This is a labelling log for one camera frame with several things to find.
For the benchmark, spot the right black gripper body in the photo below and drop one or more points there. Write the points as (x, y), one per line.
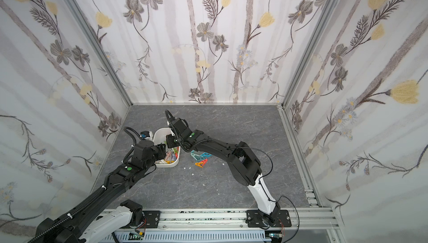
(172, 139)

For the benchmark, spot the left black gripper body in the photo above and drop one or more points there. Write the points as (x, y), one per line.
(160, 151)

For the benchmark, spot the white plastic storage box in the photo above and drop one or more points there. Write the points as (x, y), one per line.
(172, 154)

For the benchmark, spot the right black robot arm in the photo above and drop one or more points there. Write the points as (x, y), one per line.
(244, 165)

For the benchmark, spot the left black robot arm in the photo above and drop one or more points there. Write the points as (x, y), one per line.
(84, 223)

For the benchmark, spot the mint clothespin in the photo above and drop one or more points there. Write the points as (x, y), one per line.
(197, 157)

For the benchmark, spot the blue clothespin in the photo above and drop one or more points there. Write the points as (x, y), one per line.
(205, 155)

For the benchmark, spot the orange clothespin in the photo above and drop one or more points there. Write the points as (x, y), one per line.
(201, 163)

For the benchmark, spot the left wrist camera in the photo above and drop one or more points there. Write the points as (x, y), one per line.
(145, 135)

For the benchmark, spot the white cable duct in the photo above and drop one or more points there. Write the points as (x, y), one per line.
(257, 236)

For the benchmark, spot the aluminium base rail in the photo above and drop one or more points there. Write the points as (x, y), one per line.
(309, 225)

